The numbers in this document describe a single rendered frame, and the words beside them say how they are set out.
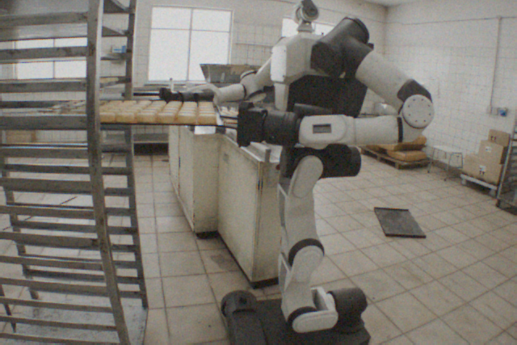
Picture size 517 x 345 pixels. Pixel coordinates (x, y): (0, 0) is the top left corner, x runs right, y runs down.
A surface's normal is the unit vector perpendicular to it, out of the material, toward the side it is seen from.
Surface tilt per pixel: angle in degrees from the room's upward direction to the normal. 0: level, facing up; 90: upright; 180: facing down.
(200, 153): 90
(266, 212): 90
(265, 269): 90
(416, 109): 69
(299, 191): 90
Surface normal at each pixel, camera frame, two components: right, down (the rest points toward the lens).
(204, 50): 0.33, 0.25
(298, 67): -0.56, 0.09
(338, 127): -0.29, -0.12
